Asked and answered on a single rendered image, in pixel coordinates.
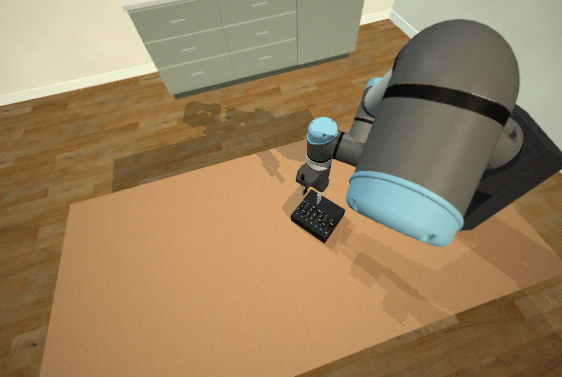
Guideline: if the black lighting desk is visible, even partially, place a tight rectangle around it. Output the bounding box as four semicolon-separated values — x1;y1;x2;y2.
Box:
291;190;345;244

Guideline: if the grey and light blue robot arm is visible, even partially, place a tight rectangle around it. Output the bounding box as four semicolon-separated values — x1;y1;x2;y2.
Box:
307;19;523;247

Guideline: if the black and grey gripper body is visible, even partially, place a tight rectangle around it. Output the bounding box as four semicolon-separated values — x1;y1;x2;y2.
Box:
296;152;332;192

